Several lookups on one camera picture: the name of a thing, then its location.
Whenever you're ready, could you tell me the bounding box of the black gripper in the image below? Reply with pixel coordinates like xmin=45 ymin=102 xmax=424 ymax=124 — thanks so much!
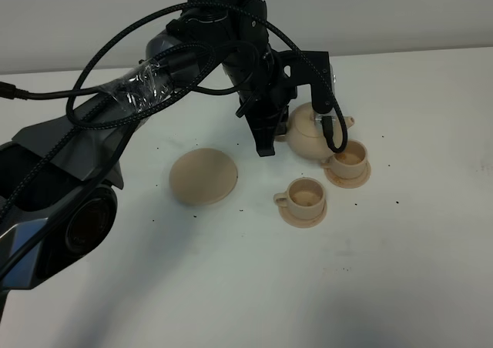
xmin=236 ymin=49 xmax=297 ymax=156

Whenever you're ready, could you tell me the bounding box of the beige ceramic teapot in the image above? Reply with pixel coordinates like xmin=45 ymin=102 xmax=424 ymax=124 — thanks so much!
xmin=275 ymin=102 xmax=334 ymax=161

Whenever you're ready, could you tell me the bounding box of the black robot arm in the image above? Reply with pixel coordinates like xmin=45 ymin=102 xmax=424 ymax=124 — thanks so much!
xmin=1 ymin=0 xmax=297 ymax=297

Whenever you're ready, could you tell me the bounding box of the large beige teapot saucer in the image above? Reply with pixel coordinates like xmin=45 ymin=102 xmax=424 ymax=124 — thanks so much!
xmin=169 ymin=148 xmax=238 ymax=206

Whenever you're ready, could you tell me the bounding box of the near beige teacup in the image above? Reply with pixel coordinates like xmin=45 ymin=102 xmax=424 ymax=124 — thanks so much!
xmin=273 ymin=177 xmax=327 ymax=221

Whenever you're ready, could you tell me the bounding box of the beige teacup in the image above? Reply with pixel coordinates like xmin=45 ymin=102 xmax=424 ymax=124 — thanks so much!
xmin=321 ymin=139 xmax=368 ymax=179
xmin=273 ymin=177 xmax=327 ymax=221

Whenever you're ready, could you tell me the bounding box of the far beige teacup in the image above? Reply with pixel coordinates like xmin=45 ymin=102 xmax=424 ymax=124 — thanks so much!
xmin=321 ymin=139 xmax=368 ymax=179

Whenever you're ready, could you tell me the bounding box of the far beige cup saucer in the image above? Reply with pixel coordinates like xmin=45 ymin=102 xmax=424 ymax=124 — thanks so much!
xmin=324 ymin=162 xmax=371 ymax=189

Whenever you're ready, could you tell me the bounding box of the beige cup saucer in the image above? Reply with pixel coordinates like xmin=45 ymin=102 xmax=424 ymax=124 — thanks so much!
xmin=324 ymin=162 xmax=371 ymax=189
xmin=278 ymin=204 xmax=327 ymax=229

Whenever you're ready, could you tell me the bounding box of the near beige cup saucer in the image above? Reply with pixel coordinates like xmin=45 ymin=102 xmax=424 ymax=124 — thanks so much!
xmin=278 ymin=204 xmax=327 ymax=229

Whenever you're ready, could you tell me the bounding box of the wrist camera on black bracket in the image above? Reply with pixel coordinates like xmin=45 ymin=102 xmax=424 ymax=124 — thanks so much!
xmin=278 ymin=50 xmax=336 ymax=115

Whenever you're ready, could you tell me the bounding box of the black braided cable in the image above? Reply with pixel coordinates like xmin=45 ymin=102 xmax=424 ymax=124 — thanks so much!
xmin=0 ymin=0 xmax=350 ymax=218

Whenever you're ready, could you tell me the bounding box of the smooth black cable with plug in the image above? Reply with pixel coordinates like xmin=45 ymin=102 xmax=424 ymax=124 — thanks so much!
xmin=0 ymin=39 xmax=260 ymax=102

